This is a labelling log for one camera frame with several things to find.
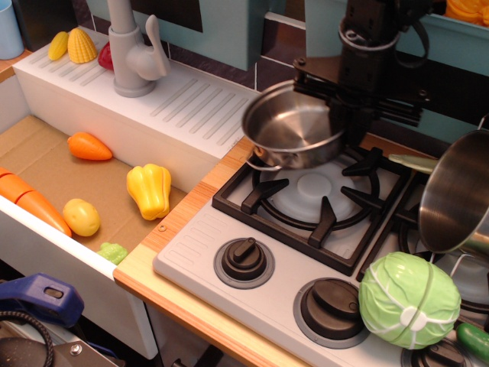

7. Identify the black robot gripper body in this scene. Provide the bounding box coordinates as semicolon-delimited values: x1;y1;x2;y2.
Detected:
293;1;432;126

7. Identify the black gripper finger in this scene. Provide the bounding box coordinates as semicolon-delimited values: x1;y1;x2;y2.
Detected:
328;99;349;132
345;108;372;147

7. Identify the small steel pot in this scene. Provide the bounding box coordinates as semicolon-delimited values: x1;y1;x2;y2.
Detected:
241;80;346;171

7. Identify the black stove grate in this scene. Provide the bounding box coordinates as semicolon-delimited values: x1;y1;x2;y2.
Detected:
355;171;489;318
212;148;411;275

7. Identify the right black stove grate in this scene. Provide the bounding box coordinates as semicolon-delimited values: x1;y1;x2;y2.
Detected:
355;171;489;318

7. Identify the large steel pot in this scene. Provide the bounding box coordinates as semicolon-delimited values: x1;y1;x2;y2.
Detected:
418;130;488;263

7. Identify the grey toy stove top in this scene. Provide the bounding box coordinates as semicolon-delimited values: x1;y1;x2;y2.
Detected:
152;152;489;367

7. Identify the left black stove knob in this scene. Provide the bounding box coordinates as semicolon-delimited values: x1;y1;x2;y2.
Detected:
221;237;267;281

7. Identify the black stove knob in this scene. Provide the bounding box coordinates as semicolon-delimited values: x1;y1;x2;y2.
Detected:
293;278;365;345
221;237;267;281
403;339;471;367

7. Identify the middle black stove knob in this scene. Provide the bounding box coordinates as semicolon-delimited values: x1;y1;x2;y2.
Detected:
293;278;365;345

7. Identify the right black stove knob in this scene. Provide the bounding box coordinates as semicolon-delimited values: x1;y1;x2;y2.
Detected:
403;339;471;367

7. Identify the teal toy microwave cabinet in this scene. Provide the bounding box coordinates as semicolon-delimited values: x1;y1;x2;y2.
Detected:
305;1;488;143

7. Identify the orange toy food pile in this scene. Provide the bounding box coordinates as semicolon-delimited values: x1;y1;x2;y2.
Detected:
445;0;488;28

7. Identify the white toy sink unit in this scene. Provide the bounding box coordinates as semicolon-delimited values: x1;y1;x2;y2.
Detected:
1;49;255;359

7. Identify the green toy cabbage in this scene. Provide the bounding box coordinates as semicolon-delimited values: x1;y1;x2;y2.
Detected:
358;252;461;349

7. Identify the yellow toy bell pepper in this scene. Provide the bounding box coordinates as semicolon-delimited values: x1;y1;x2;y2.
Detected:
126;164;171;220

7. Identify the grey toy faucet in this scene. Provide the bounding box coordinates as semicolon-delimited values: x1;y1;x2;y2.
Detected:
107;1;171;98

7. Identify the red toy pepper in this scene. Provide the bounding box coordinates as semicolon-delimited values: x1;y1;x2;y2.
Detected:
98;42;114;71

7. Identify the green toy cucumber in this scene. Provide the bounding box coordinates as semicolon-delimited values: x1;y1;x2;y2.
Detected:
456;323;488;361

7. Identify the small orange toy carrot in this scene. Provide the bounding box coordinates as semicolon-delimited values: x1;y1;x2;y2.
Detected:
67;132;112;161

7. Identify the large yellow toy corn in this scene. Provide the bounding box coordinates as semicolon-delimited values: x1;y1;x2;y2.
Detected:
67;28;98;64

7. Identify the light green toy vegetable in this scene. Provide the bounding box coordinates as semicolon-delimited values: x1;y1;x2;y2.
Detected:
97;242;128;265

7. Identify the yellow toy potato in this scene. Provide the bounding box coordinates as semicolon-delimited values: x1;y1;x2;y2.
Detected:
63;199;101;237

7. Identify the small yellow toy corn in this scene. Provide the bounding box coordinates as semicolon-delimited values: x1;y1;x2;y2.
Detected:
47;31;69;61

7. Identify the large orange toy carrot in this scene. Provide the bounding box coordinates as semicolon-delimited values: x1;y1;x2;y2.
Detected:
1;167;72;237

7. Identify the light blue cup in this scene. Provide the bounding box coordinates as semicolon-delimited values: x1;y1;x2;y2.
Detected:
0;0;24;60

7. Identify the blue plastic clamp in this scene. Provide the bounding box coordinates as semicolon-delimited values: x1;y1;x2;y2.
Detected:
1;273;85;328

